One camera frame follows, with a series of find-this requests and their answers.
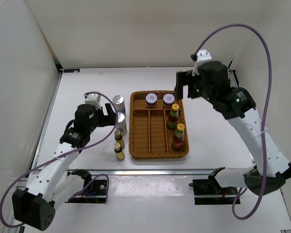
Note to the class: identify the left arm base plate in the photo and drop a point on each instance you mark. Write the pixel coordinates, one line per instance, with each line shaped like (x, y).
(97, 194)

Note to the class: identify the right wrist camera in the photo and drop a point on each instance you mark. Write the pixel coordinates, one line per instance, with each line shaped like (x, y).
(200, 57)

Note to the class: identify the white lid jar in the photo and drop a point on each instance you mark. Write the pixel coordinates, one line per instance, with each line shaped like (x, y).
(151, 100)
(168, 100)

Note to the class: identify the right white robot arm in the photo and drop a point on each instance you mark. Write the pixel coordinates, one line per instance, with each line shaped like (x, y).
(239, 109)

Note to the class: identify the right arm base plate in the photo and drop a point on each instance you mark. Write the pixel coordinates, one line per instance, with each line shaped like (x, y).
(206, 194)

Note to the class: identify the small amber bottle near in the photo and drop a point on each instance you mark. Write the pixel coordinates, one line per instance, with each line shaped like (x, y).
(119, 151)

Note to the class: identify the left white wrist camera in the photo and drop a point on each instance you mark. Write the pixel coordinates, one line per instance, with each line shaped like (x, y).
(93, 99)

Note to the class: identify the small amber bottle far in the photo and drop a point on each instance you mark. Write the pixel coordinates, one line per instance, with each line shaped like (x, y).
(119, 138)

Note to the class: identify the small amber bottle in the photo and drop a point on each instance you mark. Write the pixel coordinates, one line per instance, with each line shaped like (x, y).
(119, 151)
(119, 138)

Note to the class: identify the red sauce bottle yellow cap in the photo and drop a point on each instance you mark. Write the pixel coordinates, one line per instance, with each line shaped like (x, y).
(178, 137)

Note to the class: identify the silver cap shaker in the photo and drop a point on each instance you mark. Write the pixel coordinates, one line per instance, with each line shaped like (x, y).
(121, 123)
(119, 103)

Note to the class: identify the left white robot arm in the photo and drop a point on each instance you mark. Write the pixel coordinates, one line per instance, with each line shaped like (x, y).
(37, 203)

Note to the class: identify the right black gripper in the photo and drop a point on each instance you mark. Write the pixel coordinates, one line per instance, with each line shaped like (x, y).
(185, 78)

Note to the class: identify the brown wicker divided basket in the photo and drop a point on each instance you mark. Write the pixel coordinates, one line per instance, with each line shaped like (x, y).
(149, 137)

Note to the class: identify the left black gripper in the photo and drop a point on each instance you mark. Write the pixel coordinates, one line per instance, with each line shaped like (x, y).
(107, 120)

